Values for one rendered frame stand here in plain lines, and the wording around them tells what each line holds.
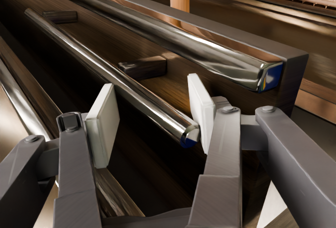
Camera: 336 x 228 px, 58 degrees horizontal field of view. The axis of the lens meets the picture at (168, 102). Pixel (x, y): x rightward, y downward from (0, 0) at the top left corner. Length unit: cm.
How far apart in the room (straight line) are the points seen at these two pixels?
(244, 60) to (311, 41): 43
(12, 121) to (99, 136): 25
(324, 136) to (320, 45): 22
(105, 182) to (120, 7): 17
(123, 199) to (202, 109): 16
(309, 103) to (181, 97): 22
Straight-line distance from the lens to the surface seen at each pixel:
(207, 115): 16
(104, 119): 18
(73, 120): 16
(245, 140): 16
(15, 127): 39
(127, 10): 27
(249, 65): 17
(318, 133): 42
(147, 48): 29
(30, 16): 42
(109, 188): 31
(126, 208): 29
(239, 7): 73
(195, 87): 19
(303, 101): 43
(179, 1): 49
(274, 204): 55
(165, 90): 27
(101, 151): 17
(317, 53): 58
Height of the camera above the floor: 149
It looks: 28 degrees down
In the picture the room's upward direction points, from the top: 114 degrees counter-clockwise
